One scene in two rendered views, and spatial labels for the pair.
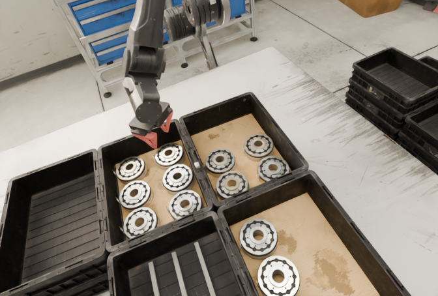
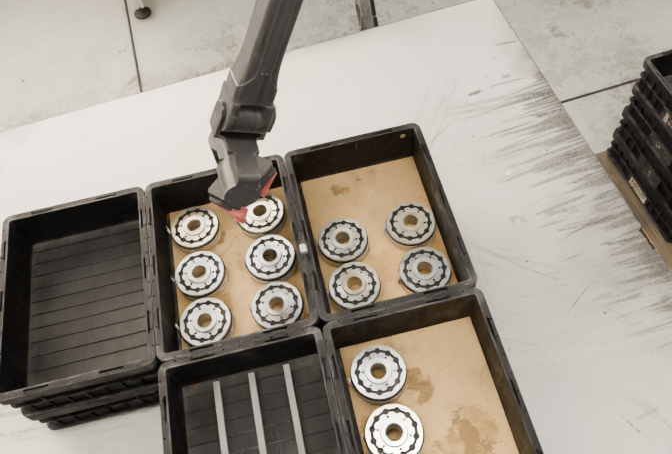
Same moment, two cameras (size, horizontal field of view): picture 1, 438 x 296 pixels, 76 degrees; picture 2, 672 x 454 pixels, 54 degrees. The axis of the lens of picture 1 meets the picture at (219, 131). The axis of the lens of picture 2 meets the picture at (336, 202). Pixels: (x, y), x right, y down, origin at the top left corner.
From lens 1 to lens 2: 0.43 m
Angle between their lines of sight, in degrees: 12
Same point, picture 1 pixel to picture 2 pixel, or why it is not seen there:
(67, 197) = (90, 257)
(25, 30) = not seen: outside the picture
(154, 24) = (265, 79)
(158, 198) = (236, 285)
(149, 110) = (244, 193)
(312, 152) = (507, 239)
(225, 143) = (357, 206)
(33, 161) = (21, 171)
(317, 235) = (467, 385)
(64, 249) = (88, 340)
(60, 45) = not seen: outside the picture
